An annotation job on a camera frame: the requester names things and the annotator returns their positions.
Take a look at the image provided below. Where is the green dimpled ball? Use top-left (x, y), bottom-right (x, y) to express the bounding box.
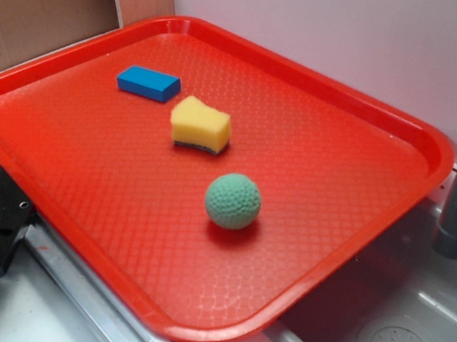
top-left (204, 173), bottom-right (262, 230)

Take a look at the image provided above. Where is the red plastic tray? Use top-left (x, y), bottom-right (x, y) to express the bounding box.
top-left (0, 16), bottom-right (454, 342)

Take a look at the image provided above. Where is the yellow sponge with dark base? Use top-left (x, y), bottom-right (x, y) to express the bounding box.
top-left (170, 95), bottom-right (232, 155)

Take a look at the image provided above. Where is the blue rectangular block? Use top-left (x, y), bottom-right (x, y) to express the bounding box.
top-left (117, 66), bottom-right (182, 103)

